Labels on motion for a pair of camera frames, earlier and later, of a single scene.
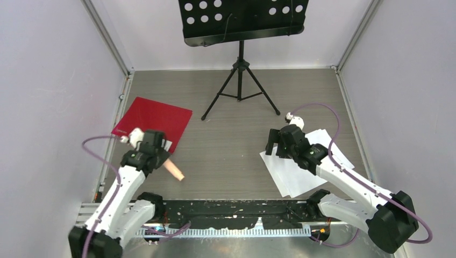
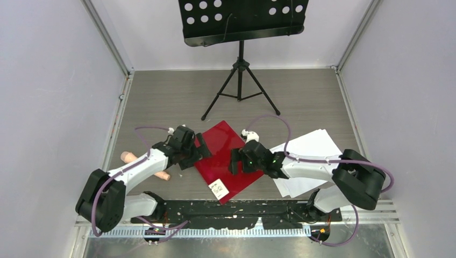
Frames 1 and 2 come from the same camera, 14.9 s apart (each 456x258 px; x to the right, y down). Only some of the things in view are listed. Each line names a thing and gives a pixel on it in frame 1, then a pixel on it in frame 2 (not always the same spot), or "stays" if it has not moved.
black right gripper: (275, 137) -> (237, 155)
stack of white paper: (291, 180) stays
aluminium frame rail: (223, 231) stays
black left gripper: (164, 156) -> (199, 152)
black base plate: (232, 214) stays
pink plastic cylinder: (173, 168) -> (127, 157)
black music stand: (208, 22) stays
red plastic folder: (148, 114) -> (220, 140)
